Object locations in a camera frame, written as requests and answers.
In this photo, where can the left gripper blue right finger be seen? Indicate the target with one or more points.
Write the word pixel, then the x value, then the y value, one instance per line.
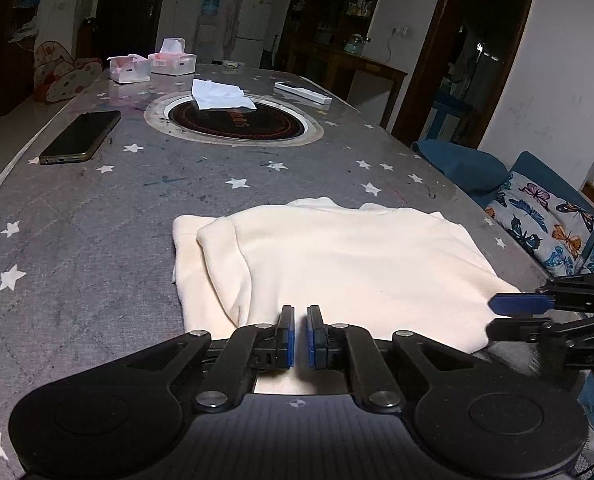
pixel 326 343

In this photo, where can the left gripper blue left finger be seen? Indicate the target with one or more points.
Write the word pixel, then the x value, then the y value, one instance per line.
pixel 274 347

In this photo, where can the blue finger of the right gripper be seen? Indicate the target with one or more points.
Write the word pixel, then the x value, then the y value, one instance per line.
pixel 514 329
pixel 521 304

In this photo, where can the cream sweater garment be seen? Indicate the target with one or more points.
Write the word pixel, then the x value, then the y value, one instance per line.
pixel 383 269

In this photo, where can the blue sofa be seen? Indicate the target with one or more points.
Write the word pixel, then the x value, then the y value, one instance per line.
pixel 480 175

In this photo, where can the round black induction cooktop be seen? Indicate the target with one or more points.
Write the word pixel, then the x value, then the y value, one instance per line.
pixel 272 123

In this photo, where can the white tissue sheet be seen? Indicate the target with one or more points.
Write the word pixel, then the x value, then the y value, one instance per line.
pixel 209 95

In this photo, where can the dark wooden side table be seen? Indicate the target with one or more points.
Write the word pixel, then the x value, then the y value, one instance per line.
pixel 371 87

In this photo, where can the black smartphone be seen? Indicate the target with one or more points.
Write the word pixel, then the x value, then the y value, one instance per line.
pixel 81 138

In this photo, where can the water dispenser with bottle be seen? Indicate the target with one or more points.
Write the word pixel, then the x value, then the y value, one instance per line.
pixel 206 31

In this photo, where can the pink tissue box rear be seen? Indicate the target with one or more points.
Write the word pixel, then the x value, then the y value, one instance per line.
pixel 172 59

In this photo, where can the white refrigerator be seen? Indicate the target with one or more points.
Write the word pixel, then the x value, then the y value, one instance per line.
pixel 251 22

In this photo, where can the dark wooden display cabinet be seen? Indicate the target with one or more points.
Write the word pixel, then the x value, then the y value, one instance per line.
pixel 314 27

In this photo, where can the dark entrance door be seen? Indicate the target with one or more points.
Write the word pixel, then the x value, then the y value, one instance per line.
pixel 121 27

